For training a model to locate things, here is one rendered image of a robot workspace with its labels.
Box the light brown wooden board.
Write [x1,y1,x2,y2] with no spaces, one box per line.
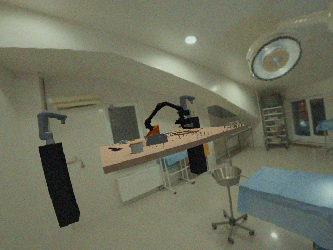
[172,129,199,136]

